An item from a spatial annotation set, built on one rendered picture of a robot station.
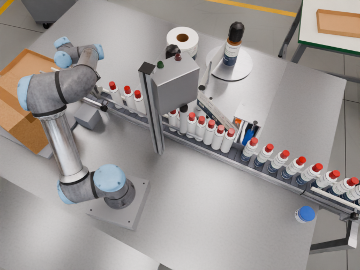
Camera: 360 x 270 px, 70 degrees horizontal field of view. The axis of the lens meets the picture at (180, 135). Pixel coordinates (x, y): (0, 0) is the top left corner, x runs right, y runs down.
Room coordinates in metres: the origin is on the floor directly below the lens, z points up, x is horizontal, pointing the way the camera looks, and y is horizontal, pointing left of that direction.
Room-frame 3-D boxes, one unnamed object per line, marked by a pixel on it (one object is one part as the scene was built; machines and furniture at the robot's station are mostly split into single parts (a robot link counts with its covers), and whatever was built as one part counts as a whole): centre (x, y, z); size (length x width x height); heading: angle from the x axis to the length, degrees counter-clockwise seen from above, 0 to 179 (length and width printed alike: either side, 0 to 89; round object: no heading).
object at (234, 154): (0.75, 0.09, 0.86); 1.65 x 0.08 x 0.04; 65
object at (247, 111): (0.66, -0.33, 1.14); 0.14 x 0.11 x 0.01; 65
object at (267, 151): (0.51, -0.42, 0.98); 0.05 x 0.05 x 0.20
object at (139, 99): (0.82, 0.22, 0.98); 0.05 x 0.05 x 0.20
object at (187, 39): (1.29, -0.01, 0.95); 0.20 x 0.20 x 0.14
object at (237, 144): (0.66, -0.33, 1.01); 0.14 x 0.13 x 0.26; 65
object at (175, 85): (0.63, 0.03, 1.38); 0.17 x 0.10 x 0.19; 120
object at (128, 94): (0.85, 0.28, 0.98); 0.05 x 0.05 x 0.20
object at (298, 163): (0.45, -0.55, 0.98); 0.05 x 0.05 x 0.20
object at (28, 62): (1.17, 0.99, 0.85); 0.30 x 0.26 x 0.04; 65
